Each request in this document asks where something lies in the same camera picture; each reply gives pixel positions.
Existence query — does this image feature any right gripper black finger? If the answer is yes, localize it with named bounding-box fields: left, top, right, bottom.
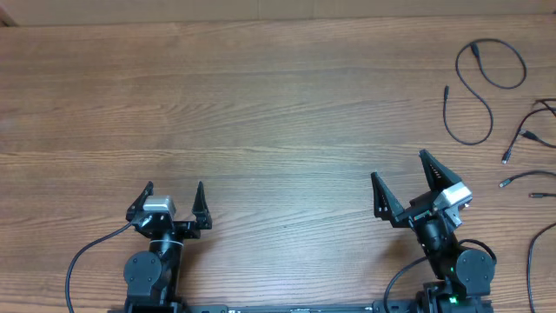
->
left=419, top=150, right=462, bottom=191
left=371, top=172, right=404, bottom=220

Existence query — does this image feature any black cable at right edge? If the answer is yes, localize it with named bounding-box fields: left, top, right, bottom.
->
left=526, top=221, right=556, bottom=313

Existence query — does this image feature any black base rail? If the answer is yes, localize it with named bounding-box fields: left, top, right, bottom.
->
left=108, top=298, right=494, bottom=313

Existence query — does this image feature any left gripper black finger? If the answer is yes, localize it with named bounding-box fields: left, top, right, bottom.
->
left=125, top=181, right=154, bottom=222
left=192, top=182, right=213, bottom=230

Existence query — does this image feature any black usb cable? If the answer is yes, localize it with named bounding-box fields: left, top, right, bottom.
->
left=500, top=98, right=556, bottom=165
left=442, top=37, right=528, bottom=147
left=498, top=170, right=556, bottom=189

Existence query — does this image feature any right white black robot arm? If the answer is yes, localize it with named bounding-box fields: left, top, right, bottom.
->
left=371, top=150, right=497, bottom=313

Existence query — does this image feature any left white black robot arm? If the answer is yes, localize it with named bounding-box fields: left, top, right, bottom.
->
left=123, top=182, right=212, bottom=312

